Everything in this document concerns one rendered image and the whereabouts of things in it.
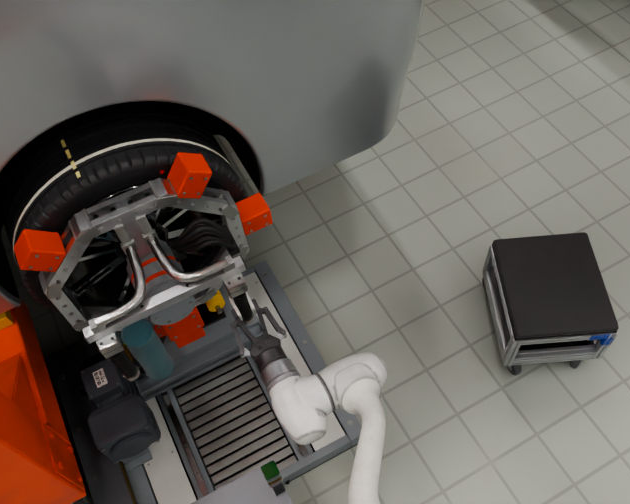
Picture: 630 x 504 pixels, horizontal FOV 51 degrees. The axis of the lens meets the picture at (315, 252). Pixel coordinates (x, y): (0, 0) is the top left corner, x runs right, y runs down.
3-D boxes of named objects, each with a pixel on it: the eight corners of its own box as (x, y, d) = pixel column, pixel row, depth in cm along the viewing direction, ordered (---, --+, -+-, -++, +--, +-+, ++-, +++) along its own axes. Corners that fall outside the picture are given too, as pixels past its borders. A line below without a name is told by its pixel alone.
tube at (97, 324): (137, 245, 171) (124, 221, 162) (162, 302, 161) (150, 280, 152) (72, 274, 167) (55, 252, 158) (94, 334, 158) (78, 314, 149)
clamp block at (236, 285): (235, 265, 175) (231, 254, 170) (249, 291, 170) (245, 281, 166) (217, 273, 174) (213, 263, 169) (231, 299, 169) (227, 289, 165)
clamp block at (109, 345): (114, 322, 168) (107, 312, 163) (125, 350, 163) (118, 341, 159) (95, 330, 167) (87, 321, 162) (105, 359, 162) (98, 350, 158)
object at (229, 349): (231, 271, 270) (226, 259, 262) (268, 341, 252) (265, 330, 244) (116, 325, 260) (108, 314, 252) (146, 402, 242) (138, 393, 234)
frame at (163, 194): (249, 263, 213) (217, 151, 167) (257, 278, 210) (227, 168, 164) (89, 338, 202) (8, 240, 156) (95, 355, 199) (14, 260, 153)
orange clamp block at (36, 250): (59, 231, 164) (23, 227, 157) (67, 254, 160) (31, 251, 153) (48, 250, 167) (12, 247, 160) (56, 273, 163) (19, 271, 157)
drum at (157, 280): (176, 255, 192) (164, 228, 180) (203, 312, 181) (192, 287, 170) (131, 276, 189) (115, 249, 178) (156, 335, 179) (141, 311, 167)
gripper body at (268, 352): (262, 380, 168) (247, 350, 173) (291, 364, 170) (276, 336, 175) (257, 368, 162) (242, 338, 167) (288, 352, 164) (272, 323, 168)
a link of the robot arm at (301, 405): (267, 403, 166) (313, 380, 170) (295, 457, 158) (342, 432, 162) (264, 386, 157) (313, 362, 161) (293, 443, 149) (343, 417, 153)
